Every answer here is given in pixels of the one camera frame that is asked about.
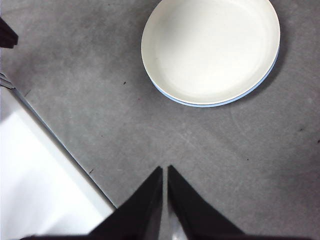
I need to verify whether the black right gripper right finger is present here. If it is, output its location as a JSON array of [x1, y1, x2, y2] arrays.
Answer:
[[166, 164, 247, 237]]

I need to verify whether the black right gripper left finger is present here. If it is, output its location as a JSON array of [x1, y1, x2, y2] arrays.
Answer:
[[87, 166, 164, 237]]

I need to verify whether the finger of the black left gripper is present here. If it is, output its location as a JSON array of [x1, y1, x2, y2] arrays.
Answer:
[[0, 16, 20, 50]]

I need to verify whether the white round plate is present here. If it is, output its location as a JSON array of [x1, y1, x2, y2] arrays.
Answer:
[[140, 0, 281, 105]]

